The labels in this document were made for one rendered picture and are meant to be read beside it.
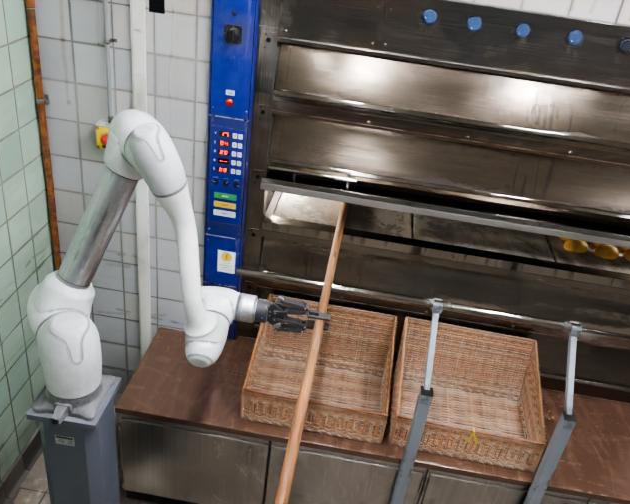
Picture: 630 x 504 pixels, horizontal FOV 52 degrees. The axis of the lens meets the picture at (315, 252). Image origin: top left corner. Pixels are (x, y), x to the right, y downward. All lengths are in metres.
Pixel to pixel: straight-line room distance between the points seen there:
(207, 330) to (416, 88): 1.11
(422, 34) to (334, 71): 0.32
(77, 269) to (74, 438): 0.49
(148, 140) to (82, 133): 1.01
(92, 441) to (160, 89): 1.26
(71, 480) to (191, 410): 0.58
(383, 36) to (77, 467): 1.70
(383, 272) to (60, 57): 1.48
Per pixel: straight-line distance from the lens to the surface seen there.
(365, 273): 2.67
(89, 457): 2.12
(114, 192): 1.91
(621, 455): 2.92
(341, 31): 2.33
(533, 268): 2.69
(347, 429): 2.52
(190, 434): 2.62
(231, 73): 2.38
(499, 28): 2.34
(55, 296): 2.03
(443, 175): 2.45
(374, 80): 2.35
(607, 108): 2.49
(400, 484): 2.56
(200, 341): 1.93
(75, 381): 1.94
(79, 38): 2.58
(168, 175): 1.74
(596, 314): 2.86
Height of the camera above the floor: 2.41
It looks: 31 degrees down
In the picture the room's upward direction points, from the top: 8 degrees clockwise
